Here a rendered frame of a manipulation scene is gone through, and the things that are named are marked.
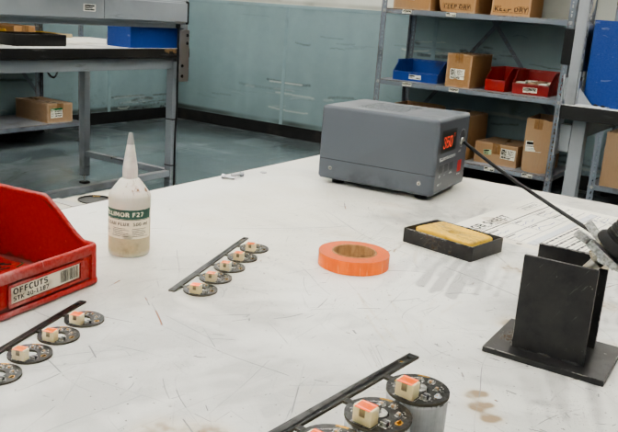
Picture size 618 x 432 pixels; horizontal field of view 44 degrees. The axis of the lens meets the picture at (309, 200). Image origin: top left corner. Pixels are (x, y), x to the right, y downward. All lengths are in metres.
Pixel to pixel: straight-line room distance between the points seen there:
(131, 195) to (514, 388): 0.33
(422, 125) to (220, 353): 0.48
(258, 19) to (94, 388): 5.71
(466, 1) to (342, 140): 3.91
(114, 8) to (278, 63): 2.86
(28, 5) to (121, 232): 2.42
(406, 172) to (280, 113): 5.10
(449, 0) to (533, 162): 1.10
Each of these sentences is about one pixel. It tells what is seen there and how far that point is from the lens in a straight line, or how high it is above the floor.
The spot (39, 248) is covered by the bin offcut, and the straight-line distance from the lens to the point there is 0.61.
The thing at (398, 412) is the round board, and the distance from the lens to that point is 0.29.
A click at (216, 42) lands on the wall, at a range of 6.35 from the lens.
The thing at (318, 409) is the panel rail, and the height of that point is 0.81.
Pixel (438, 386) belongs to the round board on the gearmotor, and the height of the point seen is 0.81.
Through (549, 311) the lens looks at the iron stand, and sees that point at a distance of 0.50.
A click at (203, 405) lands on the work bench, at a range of 0.42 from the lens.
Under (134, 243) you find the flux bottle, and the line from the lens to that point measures 0.63.
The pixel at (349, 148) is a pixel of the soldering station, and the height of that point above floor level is 0.80.
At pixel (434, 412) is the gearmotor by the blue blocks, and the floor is 0.81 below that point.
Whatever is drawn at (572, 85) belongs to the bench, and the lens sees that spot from 2.31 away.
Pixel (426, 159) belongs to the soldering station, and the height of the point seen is 0.80.
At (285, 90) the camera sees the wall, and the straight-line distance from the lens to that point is 5.94.
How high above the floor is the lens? 0.95
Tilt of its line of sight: 14 degrees down
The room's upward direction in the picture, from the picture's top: 4 degrees clockwise
